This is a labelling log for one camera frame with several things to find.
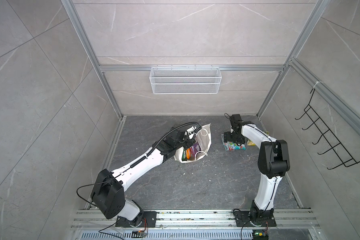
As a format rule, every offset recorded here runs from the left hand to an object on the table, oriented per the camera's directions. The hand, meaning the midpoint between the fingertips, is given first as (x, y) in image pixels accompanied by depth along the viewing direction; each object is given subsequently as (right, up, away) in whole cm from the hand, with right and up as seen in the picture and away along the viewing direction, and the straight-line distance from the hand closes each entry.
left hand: (192, 129), depth 79 cm
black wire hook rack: (+61, -11, -20) cm, 65 cm away
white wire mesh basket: (-5, +33, +21) cm, 40 cm away
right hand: (+28, -7, +21) cm, 35 cm away
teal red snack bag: (+27, -12, +19) cm, 35 cm away
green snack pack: (-5, -15, +5) cm, 17 cm away
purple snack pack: (+2, -13, +13) cm, 18 cm away
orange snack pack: (-2, -14, +7) cm, 16 cm away
